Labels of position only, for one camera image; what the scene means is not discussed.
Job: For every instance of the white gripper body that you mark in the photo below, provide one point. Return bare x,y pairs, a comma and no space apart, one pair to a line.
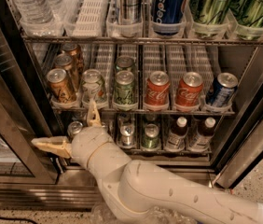
86,144

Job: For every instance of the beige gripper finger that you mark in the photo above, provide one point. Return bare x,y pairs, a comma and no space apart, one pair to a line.
58,145
93,116

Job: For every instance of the orange soda can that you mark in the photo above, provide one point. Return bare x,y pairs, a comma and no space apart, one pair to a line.
61,86
75,51
68,63

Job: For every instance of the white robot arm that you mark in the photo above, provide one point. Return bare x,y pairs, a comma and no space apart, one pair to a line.
131,188

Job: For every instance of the silver green can bottom shelf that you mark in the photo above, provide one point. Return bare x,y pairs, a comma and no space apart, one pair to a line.
74,128

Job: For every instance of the stainless steel fridge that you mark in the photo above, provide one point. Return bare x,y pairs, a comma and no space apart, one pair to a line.
75,188

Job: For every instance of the white green patterned can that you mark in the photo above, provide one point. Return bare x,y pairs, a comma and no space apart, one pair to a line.
93,86

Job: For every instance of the front green soda can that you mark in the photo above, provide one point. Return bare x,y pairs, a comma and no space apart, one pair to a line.
124,88

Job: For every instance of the green soda can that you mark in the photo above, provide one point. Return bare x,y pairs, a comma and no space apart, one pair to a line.
124,88
124,63

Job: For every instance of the glass fridge door left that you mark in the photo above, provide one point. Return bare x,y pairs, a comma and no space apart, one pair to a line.
25,112

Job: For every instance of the rear green soda can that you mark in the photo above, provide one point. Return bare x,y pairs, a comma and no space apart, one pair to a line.
124,63

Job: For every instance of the left red Coca-Cola can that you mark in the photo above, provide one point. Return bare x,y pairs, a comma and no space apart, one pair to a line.
157,88

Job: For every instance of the red coca-cola can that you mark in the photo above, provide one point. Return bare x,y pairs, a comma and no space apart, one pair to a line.
157,88
189,89

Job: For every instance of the right red Coca-Cola can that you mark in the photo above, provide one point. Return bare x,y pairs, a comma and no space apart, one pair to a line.
189,89

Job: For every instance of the plaid tall can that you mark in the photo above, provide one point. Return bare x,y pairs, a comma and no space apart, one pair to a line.
129,11

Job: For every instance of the blue Pepsi can middle shelf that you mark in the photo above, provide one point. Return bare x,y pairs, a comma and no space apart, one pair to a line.
222,89

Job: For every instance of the large blue Pepsi can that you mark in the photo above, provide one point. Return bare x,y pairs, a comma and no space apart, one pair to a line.
167,16

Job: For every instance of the left green tall can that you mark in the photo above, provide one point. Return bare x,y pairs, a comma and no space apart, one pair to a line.
209,17

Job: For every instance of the steel fridge door right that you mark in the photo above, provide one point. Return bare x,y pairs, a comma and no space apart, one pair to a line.
244,160

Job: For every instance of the left brown bottle white cap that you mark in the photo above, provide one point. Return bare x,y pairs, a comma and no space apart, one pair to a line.
176,140

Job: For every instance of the brown bottle white cap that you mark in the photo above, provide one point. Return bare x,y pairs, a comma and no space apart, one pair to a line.
202,135
176,140

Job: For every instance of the right brown bottle white cap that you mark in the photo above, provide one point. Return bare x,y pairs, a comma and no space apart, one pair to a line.
202,135

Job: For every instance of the clear water bottle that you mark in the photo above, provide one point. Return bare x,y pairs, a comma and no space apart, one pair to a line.
34,11

